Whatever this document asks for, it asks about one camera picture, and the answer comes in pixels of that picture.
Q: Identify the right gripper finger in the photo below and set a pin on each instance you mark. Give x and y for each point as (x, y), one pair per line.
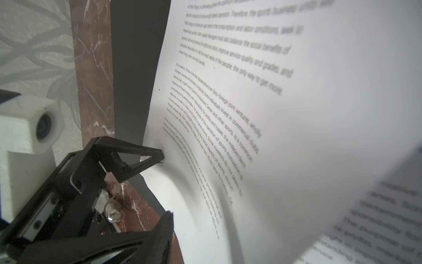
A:
(148, 247)

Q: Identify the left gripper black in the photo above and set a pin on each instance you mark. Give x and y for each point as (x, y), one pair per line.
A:
(56, 204)

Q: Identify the blue folder black inside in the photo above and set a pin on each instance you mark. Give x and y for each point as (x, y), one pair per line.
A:
(137, 31)

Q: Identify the paper sheet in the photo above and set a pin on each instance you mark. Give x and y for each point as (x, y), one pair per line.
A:
(278, 117)
(385, 227)

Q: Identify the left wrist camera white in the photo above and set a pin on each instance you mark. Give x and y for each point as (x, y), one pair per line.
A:
(30, 126)

